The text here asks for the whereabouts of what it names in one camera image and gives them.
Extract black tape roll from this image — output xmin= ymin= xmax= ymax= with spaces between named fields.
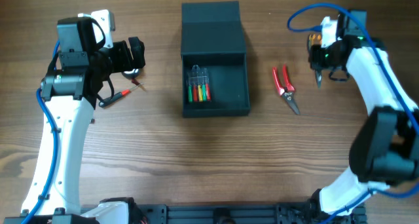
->
xmin=122 ymin=69 xmax=141 ymax=79

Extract orange black pliers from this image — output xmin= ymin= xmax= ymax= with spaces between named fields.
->
xmin=307 ymin=33 xmax=322 ymax=88

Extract black red handled screwdriver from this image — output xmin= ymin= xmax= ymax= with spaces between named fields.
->
xmin=99 ymin=79 xmax=143 ymax=108

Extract red handled snips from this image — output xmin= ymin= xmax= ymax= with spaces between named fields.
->
xmin=272 ymin=64 xmax=301 ymax=115

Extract clear case of screwdrivers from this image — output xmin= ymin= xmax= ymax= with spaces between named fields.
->
xmin=186 ymin=64 xmax=211 ymax=103

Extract dark green lidded box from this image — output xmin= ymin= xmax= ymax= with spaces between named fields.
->
xmin=181 ymin=1 xmax=251 ymax=118

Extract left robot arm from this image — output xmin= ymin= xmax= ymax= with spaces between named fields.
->
xmin=20 ymin=10 xmax=145 ymax=223

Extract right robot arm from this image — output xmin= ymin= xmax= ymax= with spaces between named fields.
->
xmin=307 ymin=10 xmax=418 ymax=223

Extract left blue cable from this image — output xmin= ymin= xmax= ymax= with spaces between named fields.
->
xmin=19 ymin=40 xmax=62 ymax=224

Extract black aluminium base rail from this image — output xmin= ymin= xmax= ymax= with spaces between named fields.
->
xmin=3 ymin=197 xmax=367 ymax=224

